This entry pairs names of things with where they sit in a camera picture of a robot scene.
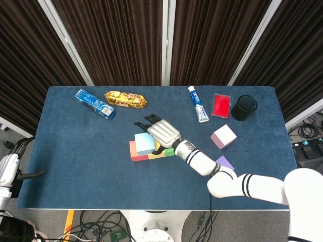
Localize light blue cube block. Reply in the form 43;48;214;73
134;132;156;156

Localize orange red cube block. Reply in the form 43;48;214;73
129;140;149;162

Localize white partition frame rail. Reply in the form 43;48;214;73
0;115;36;141
285;98;323;130

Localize white blue toothpaste tube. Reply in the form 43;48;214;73
187;85;210;124

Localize brown fabric partition panel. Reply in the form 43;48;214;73
51;0;164;86
0;0;88;136
169;0;273;86
233;0;323;124

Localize black device with teal lights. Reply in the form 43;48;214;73
291;137;323;162

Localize white floor cable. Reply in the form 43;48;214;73
53;233;84;242

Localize blue felt table cover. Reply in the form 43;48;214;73
16;85;310;210

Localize green box on floor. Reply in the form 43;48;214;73
110;230;126;242

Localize blue cookie package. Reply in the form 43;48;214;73
75;89;117;120

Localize pink cube block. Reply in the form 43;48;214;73
210;124;238;150

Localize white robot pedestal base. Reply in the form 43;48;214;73
118;209;193;242

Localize red ink pad case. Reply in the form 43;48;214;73
210;93;232;118

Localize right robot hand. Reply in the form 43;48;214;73
133;114;182;155

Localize black floor cable tangle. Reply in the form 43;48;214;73
57;210;133;242

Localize white black sneaker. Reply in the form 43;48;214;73
25;219;49;242

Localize white partition frame post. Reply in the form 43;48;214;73
37;0;94;86
227;0;283;86
161;0;177;86

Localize black cable with inline switch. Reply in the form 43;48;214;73
193;210;219;242

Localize black cable pile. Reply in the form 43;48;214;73
288;114;323;142

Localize black mesh pen cup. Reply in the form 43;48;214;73
231;94;258;122

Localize yellow floor tape strip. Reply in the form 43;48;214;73
63;210;76;235

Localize yellow cube block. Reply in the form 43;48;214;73
147;142;166;160

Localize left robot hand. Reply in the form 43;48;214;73
0;137;47;189

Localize gold cookie package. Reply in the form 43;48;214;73
104;91;148;109

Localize purple cube block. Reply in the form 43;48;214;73
214;155;235;172

